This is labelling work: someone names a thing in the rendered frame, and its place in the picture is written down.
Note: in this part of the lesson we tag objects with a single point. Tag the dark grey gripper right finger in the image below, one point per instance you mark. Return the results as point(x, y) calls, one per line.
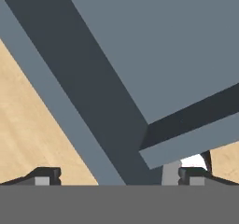
point(190, 173)

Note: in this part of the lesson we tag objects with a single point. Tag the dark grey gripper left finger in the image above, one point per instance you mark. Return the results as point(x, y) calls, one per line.
point(46, 173)

